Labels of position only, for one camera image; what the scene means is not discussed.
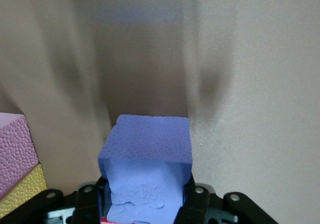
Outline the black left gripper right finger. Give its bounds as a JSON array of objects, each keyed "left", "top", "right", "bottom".
[{"left": 174, "top": 175, "right": 280, "bottom": 224}]

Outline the yellow foam cube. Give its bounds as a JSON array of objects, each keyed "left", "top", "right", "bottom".
[{"left": 0, "top": 163, "right": 48, "bottom": 216}]

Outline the brown table mat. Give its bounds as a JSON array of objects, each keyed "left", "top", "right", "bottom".
[{"left": 0, "top": 0, "right": 320, "bottom": 224}]

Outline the violet blue foam cube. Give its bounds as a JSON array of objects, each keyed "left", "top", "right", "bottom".
[{"left": 97, "top": 113, "right": 194, "bottom": 224}]

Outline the light pink foam cube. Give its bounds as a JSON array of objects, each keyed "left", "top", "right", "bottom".
[{"left": 0, "top": 112, "right": 41, "bottom": 202}]

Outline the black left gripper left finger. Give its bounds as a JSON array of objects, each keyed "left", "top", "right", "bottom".
[{"left": 0, "top": 176, "right": 111, "bottom": 224}]

